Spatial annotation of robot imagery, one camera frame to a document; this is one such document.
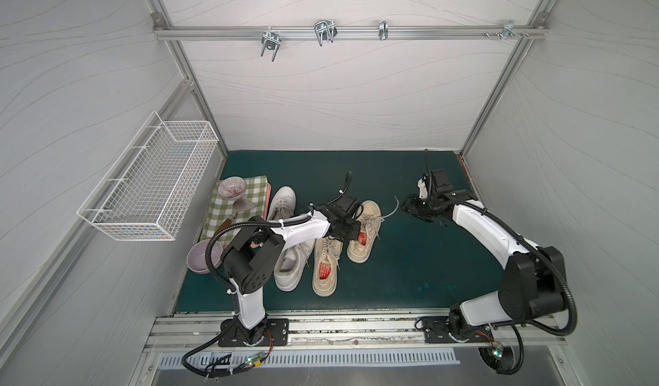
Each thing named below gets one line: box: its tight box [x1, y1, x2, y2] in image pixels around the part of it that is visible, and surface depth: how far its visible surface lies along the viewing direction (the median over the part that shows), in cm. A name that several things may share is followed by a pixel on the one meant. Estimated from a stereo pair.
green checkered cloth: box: [199, 174, 269, 242], surface depth 103 cm
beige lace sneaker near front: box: [312, 235, 344, 298], surface depth 81 cm
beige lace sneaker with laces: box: [346, 195, 400, 265], surface depth 92 cm
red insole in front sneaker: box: [318, 261, 332, 280], surface depth 82 cm
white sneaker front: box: [273, 238, 316, 291], surface depth 82 cm
